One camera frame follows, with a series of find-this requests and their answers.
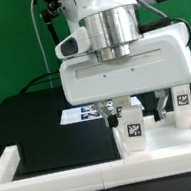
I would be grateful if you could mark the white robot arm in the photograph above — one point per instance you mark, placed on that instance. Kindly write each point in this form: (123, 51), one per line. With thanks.
(110, 54)

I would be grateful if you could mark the white square tabletop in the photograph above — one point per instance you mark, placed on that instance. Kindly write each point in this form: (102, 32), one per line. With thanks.
(159, 135)

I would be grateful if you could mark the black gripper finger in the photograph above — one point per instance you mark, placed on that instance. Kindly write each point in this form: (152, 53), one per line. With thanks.
(110, 118)
(160, 110)

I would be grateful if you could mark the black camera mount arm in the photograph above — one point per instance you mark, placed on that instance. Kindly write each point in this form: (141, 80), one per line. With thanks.
(47, 15)

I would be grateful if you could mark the white U-shaped obstacle fence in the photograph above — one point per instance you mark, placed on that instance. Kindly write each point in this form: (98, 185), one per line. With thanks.
(155, 164)

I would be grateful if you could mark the white sheet with AprilTags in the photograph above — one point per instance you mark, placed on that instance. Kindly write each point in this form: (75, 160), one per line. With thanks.
(88, 112)

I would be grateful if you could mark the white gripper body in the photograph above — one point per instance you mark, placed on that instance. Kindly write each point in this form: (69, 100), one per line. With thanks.
(160, 59)

